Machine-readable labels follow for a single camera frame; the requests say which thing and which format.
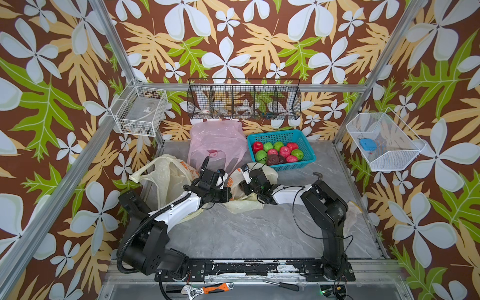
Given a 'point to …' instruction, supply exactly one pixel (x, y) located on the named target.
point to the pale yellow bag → (240, 202)
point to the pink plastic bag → (224, 142)
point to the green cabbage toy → (260, 156)
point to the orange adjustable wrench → (193, 292)
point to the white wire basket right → (385, 143)
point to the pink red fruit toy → (272, 151)
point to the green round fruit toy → (297, 153)
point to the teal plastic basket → (297, 137)
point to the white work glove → (352, 212)
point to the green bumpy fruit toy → (267, 146)
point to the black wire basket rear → (244, 99)
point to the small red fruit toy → (292, 159)
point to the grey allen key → (318, 174)
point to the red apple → (257, 146)
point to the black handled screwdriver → (287, 285)
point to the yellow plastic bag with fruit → (172, 176)
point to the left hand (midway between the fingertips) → (232, 192)
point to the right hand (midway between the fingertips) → (242, 180)
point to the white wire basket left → (140, 110)
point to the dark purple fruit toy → (272, 159)
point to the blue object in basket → (368, 144)
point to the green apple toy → (277, 145)
